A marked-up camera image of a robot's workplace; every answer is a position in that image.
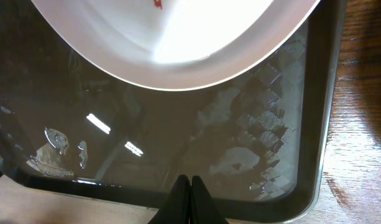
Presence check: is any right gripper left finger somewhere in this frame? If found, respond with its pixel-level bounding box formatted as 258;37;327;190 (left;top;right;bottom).
148;175;190;224

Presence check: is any pink plate with red stain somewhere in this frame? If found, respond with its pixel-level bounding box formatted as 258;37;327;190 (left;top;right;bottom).
34;0;319;91

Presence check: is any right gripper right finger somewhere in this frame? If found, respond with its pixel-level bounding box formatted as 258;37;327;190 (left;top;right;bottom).
190;175;229;224

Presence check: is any large brown serving tray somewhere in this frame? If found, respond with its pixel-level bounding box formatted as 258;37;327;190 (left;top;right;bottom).
0;1;346;223

